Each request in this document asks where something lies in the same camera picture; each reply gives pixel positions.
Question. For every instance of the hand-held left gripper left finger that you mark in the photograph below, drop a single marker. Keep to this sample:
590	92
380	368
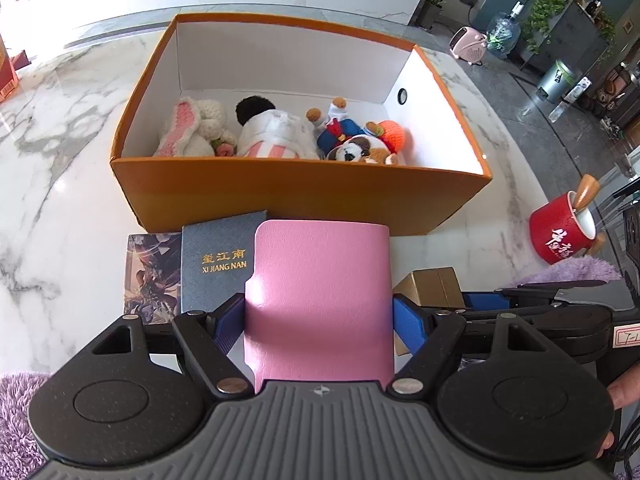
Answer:
229	327

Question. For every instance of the pink heater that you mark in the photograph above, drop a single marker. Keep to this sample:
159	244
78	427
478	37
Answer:
467	45

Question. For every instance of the grey cabinet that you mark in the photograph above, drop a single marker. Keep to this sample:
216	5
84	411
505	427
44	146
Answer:
575	40

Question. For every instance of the orange cardboard box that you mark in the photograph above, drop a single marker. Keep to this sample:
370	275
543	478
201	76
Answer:
300	195

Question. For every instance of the silver trash bin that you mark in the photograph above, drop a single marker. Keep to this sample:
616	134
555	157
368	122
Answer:
555	82

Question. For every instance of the red mug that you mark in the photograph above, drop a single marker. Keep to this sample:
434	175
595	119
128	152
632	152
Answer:
550	235

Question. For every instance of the white bunny plush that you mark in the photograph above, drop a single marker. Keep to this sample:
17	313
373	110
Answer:
200	130

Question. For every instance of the brown dog plush sailor outfit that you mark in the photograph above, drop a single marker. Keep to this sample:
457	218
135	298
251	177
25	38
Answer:
345	140

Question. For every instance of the dark red box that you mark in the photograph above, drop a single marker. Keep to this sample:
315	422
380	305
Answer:
21	60

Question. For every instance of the white dog plush black ears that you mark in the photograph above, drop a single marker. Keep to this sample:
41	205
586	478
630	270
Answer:
275	130

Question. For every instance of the dark grey gift box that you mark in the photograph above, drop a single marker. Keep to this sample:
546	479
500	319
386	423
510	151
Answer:
210	260

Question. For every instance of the pink notebook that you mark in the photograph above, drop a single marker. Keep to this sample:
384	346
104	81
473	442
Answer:
320	300

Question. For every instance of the blue water jug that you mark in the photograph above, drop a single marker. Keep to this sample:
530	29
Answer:
504	32

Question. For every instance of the gold gift box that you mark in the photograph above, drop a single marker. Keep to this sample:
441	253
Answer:
430	285

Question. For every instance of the orange crocheted fruit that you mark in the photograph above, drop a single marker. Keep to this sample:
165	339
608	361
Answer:
395	135

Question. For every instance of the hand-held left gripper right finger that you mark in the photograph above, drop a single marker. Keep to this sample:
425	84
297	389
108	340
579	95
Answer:
407	327

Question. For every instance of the person's right hand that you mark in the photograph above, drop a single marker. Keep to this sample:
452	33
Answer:
627	392

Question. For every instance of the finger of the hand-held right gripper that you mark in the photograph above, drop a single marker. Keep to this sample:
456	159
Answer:
485	301
575	325

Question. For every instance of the purple fluffy mat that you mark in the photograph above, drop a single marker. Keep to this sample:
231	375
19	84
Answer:
20	410

